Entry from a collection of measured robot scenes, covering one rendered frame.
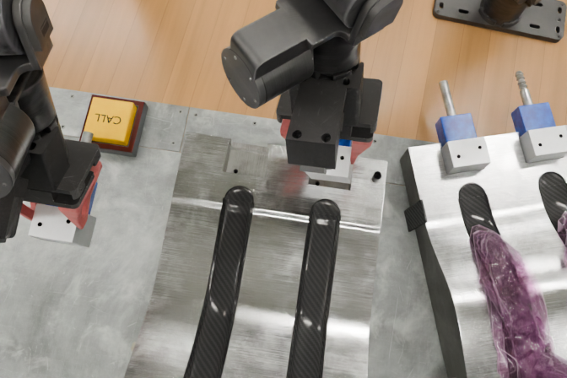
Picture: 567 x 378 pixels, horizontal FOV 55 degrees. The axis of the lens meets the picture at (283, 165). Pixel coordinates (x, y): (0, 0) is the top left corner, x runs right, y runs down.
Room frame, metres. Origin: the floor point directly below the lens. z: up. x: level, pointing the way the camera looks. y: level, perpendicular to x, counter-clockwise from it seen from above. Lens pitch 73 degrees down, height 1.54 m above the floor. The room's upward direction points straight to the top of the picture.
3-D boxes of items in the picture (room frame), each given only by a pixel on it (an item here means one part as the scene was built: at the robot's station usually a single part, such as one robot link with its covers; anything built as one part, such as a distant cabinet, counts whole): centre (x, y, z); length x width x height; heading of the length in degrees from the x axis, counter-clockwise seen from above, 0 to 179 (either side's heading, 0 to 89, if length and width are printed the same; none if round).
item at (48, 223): (0.16, 0.24, 0.94); 0.13 x 0.05 x 0.05; 171
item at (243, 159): (0.21, 0.05, 0.87); 0.05 x 0.05 x 0.04; 81
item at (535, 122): (0.28, -0.34, 0.86); 0.13 x 0.05 x 0.05; 8
